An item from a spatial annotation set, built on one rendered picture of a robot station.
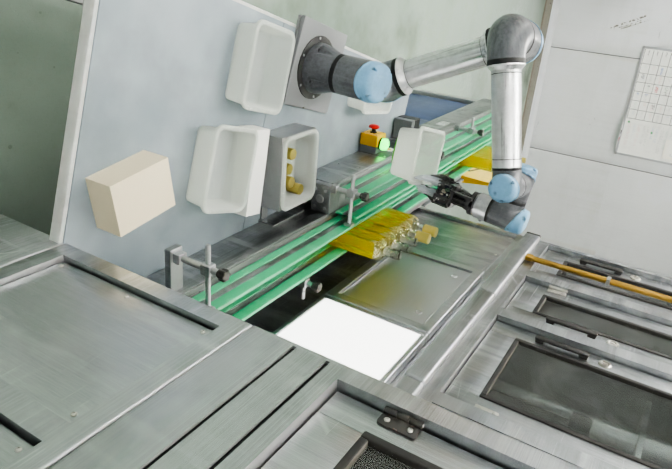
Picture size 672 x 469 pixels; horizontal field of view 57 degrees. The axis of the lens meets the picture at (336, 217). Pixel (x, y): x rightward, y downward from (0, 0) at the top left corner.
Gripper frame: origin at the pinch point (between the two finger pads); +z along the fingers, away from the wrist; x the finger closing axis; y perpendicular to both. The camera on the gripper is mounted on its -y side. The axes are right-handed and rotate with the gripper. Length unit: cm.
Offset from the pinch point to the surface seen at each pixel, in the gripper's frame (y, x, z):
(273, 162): 34.4, 5.0, 30.3
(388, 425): 102, 17, -45
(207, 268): 76, 23, 12
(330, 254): 16.1, 28.8, 13.1
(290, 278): 36, 33, 13
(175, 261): 76, 26, 21
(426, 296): 2.7, 32.1, -16.0
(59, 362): 120, 27, 1
